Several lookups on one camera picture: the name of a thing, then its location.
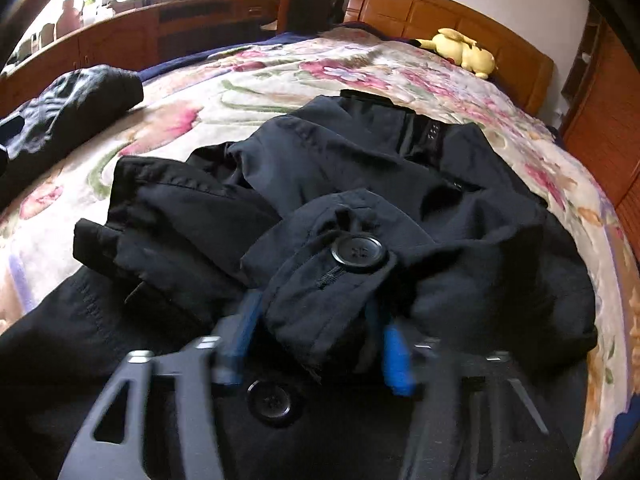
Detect black button coat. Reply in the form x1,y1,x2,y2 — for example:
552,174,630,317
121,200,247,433
0,89,601,480

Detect wooden bed headboard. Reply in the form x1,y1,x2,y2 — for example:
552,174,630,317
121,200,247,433
342,0,555,116

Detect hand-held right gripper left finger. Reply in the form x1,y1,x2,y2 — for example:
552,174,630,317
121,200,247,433
57,290,263,480

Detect wooden desk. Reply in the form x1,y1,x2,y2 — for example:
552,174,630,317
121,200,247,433
0,0,283,106

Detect yellow plush toy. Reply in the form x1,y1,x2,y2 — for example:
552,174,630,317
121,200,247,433
415,27,498,80

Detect wooden slatted wardrobe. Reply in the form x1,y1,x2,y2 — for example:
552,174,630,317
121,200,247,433
557,5,640,271

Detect floral blanket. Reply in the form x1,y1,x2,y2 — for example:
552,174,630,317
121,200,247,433
0,27,640,480

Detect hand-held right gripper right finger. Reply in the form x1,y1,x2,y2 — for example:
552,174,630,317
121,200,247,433
367,305,576,480

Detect black clothes pile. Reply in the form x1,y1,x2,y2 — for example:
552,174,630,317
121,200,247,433
0,64,146,211

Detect wooden chair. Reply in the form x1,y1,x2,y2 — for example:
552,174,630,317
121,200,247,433
276,0,346,36

